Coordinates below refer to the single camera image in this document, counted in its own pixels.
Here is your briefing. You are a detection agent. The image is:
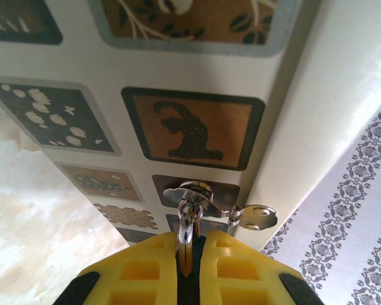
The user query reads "chrome box hasp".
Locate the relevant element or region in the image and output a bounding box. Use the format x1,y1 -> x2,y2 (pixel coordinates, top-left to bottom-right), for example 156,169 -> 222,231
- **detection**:
163,179 -> 279,236

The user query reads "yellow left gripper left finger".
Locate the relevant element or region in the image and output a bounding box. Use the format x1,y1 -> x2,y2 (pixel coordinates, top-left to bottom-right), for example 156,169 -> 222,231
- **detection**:
55,231 -> 180,305

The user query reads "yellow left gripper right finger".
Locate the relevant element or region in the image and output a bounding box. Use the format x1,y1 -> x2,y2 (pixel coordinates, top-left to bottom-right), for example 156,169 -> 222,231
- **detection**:
196,229 -> 324,305

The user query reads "white tin box with pictures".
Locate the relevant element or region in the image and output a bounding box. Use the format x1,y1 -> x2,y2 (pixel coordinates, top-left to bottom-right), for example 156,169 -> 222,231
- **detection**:
0,0 -> 381,257

